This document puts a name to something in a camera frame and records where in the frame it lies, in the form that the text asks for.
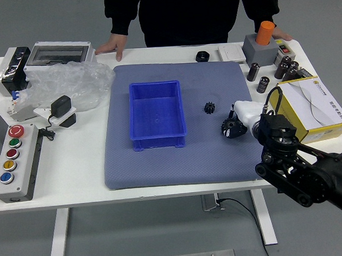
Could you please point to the person's left hand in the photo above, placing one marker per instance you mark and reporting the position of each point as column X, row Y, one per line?
column 282, row 34

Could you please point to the person's right hand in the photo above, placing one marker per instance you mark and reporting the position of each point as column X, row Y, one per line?
column 113, row 46

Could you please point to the robot right hand white shell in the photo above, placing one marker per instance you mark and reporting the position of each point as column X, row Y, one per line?
column 249, row 111

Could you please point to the big black gear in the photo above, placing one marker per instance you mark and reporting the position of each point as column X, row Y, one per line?
column 229, row 125

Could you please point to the small black gear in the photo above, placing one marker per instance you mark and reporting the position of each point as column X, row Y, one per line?
column 208, row 107

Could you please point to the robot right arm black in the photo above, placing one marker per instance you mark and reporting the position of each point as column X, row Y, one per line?
column 277, row 128

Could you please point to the distribution box with clear lid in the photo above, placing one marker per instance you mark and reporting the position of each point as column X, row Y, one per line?
column 59, row 53

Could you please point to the black hex nut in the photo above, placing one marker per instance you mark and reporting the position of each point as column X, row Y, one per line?
column 202, row 56

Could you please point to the yellow and white cardboard box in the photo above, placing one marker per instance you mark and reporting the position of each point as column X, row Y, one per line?
column 321, row 103

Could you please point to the blue plastic box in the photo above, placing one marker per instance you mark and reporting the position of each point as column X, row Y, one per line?
column 156, row 114

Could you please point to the grey under-table control box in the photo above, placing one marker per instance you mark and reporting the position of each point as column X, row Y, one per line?
column 210, row 202

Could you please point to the grey five-button control box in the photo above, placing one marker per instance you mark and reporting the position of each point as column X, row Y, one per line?
column 21, row 170

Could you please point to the orange cylinder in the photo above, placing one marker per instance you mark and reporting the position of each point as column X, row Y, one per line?
column 265, row 32

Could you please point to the dark cylindrical capacitor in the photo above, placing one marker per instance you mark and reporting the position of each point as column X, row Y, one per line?
column 262, row 84
column 282, row 66
column 294, row 65
column 253, row 72
column 290, row 73

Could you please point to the grey block with hole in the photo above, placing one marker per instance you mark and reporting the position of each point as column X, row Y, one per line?
column 259, row 54

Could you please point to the small black electronic component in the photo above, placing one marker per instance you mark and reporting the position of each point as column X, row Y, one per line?
column 304, row 73

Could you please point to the clear plastic bag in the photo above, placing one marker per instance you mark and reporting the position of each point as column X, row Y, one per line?
column 71, row 81

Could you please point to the person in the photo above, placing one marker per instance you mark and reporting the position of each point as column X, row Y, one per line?
column 182, row 12

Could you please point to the grey-blue mat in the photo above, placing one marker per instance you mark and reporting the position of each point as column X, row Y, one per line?
column 190, row 164

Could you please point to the black power adapter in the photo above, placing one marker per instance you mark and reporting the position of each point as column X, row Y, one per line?
column 61, row 106

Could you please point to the white flat plate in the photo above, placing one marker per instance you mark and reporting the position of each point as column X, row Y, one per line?
column 42, row 111

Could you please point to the white table leg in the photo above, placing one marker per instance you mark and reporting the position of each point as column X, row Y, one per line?
column 60, row 237
column 264, row 217

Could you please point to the white circuit breaker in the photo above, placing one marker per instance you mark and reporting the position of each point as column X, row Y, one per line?
column 18, row 108

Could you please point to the switch box with red button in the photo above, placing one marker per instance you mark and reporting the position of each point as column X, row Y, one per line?
column 283, row 50

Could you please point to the white wall switch plate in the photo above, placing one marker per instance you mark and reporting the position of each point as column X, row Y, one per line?
column 231, row 53

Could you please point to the black and white enclosure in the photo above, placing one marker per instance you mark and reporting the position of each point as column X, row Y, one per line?
column 10, row 70

